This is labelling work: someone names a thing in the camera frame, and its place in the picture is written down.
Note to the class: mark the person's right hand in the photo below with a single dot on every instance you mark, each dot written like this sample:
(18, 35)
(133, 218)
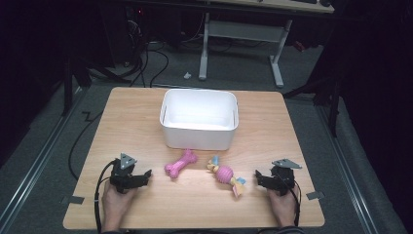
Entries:
(284, 208)

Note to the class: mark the small red object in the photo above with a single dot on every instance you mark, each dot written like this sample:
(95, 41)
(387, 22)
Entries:
(299, 46)

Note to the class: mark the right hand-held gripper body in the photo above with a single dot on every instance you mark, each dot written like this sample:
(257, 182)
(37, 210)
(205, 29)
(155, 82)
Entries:
(284, 178)

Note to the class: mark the black stand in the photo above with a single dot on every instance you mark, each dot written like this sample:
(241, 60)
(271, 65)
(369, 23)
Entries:
(334, 107)
(68, 84)

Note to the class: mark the white plastic storage bin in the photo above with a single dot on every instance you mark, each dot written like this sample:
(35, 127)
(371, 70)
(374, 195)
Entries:
(198, 138)

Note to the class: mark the pink bone chew toy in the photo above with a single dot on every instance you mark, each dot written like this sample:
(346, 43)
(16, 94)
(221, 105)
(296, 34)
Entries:
(181, 164)

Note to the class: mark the white paper scrap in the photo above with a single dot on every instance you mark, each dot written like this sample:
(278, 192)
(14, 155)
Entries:
(187, 75)

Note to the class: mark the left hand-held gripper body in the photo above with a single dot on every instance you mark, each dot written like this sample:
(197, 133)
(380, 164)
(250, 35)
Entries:
(121, 177)

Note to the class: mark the metal floor rail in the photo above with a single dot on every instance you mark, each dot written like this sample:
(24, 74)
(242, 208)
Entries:
(42, 156)
(350, 175)

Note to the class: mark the grey tape piece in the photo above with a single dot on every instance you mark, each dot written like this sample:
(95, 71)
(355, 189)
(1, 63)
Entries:
(315, 195)
(77, 200)

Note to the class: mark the person's left hand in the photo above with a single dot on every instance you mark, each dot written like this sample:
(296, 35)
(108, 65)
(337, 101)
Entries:
(115, 208)

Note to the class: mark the black computer tower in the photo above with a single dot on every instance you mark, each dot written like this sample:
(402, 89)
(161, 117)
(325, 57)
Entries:
(121, 35)

